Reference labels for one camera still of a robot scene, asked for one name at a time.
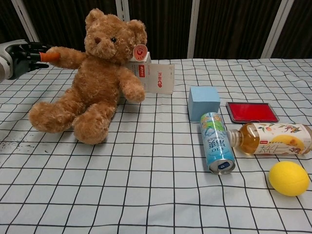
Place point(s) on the light blue cube block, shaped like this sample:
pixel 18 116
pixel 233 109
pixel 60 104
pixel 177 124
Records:
pixel 203 103

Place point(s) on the round red hang tag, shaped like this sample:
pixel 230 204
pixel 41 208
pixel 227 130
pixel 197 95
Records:
pixel 139 52

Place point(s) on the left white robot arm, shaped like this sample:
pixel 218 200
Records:
pixel 3 62

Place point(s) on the red ink stamp pad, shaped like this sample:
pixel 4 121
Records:
pixel 252 111

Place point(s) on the blue green drink can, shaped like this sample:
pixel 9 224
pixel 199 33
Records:
pixel 217 143

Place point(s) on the white black grid tablecloth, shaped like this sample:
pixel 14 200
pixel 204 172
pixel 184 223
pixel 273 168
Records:
pixel 156 170

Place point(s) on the peach tea plastic bottle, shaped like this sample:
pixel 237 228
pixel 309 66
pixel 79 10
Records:
pixel 275 142

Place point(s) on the brown plush teddy bear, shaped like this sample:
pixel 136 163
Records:
pixel 100 80

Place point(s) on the white red printed carton box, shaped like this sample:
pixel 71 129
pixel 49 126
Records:
pixel 159 78

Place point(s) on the yellow lemon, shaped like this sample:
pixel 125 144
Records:
pixel 288 178

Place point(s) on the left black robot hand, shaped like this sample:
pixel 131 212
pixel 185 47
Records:
pixel 19 58

